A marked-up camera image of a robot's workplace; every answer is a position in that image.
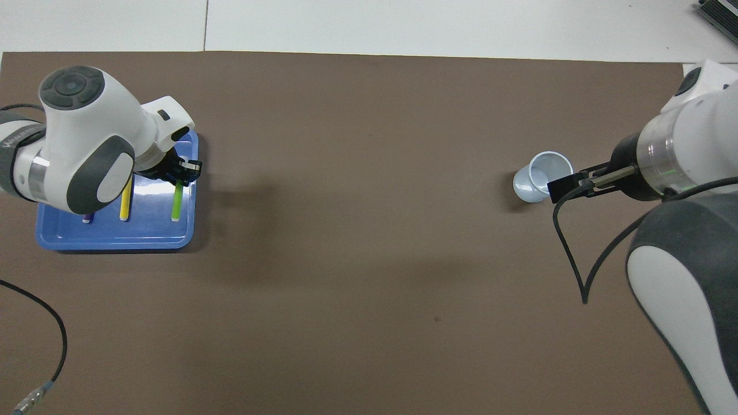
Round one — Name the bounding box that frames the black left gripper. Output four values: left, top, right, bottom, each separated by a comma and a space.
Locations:
134, 147, 204, 187

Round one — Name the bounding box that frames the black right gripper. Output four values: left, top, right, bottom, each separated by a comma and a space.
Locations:
547, 133, 669, 205

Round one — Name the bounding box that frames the yellow pen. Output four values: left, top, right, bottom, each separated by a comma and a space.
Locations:
119, 175, 133, 222

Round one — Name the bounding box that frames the blue plastic tray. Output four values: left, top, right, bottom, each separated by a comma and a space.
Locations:
36, 130, 199, 251

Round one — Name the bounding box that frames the clear plastic cup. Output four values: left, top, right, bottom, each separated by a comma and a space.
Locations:
513, 151, 575, 203

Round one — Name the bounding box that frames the brown table mat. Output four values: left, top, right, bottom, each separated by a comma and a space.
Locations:
0, 51, 710, 415

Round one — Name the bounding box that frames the grey ribbed device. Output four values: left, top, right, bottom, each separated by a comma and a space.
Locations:
695, 0, 738, 38

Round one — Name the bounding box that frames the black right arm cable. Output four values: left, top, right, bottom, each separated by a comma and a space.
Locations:
552, 167, 738, 305

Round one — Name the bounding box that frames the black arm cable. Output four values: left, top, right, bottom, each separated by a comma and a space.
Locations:
0, 104, 69, 415
552, 167, 738, 305

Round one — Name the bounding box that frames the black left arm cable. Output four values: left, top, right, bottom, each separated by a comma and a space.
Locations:
0, 104, 69, 415

